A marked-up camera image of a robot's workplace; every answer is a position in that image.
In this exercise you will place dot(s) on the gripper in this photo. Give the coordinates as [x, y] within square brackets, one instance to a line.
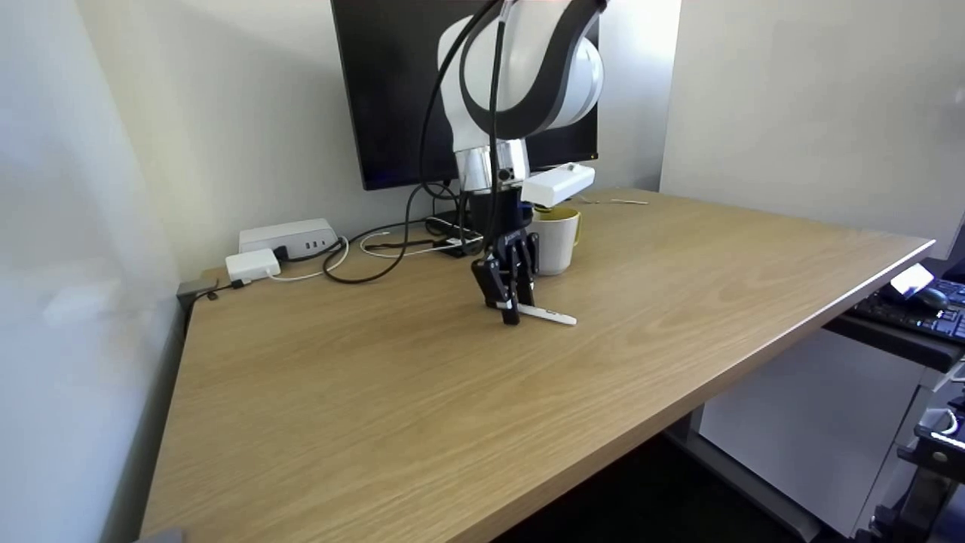
[503, 219]

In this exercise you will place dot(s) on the white marker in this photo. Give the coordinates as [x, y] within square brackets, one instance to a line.
[549, 314]

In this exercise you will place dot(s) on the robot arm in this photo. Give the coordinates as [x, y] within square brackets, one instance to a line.
[528, 68]

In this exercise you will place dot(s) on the yellow and white mug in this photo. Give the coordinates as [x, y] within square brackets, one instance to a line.
[558, 241]

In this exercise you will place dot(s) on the black dock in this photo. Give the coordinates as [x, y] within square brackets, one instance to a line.
[452, 230]

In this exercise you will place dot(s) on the black monitor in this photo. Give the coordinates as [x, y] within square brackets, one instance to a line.
[392, 90]

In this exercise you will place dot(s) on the white charging hub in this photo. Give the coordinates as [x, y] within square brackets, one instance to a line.
[290, 235]

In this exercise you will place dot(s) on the white power adapter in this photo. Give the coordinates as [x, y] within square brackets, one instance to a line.
[252, 265]

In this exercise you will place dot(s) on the white cabinet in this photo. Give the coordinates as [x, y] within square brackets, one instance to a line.
[814, 422]

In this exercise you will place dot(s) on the white paper note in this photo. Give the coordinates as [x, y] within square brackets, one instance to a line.
[911, 279]

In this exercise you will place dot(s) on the black keyboard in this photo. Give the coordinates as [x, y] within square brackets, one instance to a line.
[916, 317]

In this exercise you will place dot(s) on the black computer mouse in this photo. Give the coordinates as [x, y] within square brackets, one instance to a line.
[933, 298]

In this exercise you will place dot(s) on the black stand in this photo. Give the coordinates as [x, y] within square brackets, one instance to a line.
[931, 452]

